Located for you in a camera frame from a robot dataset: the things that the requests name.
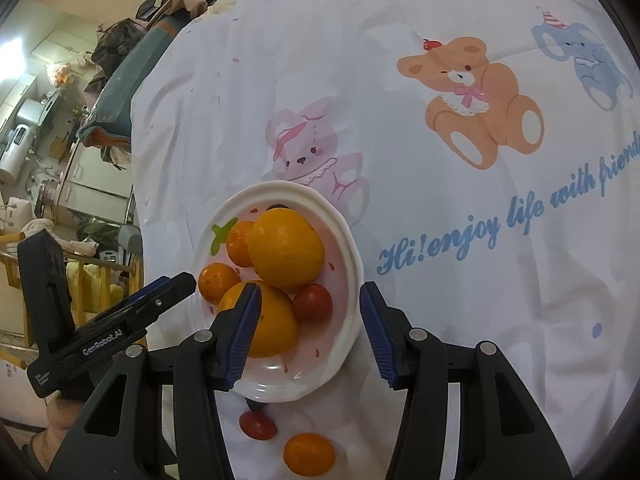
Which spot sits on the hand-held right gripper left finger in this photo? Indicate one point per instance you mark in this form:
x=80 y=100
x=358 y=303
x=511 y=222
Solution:
x=242 y=340

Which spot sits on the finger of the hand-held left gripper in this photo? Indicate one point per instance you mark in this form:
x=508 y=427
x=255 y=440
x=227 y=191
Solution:
x=150 y=300

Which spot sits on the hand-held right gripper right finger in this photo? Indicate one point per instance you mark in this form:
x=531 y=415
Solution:
x=377 y=340

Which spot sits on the large orange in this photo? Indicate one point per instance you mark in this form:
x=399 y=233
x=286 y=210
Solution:
x=286 y=249
x=272 y=327

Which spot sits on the pink strawberry print plate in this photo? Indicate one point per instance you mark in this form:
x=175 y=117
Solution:
x=330 y=320

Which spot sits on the small tangerine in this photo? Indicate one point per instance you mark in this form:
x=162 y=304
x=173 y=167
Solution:
x=308 y=454
x=241 y=242
x=218 y=283

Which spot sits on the red cherry tomato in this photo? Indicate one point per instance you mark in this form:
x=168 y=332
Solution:
x=257 y=423
x=312 y=302

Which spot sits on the person's left hand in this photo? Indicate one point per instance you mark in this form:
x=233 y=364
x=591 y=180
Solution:
x=62 y=417

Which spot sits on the yellow wooden chair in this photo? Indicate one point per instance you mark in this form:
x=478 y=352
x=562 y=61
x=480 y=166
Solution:
x=95 y=272

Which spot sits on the white kitchen cabinet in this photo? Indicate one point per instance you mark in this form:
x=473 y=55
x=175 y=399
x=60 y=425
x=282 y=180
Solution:
x=95 y=180

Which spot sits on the white cartoon print blanket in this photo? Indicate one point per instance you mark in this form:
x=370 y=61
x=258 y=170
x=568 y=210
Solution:
x=450 y=210

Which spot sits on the teal orange cushion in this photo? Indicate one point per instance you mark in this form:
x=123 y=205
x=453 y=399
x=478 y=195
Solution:
x=127 y=87

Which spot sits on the pile of clothes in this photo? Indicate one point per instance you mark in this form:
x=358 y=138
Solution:
x=130 y=25

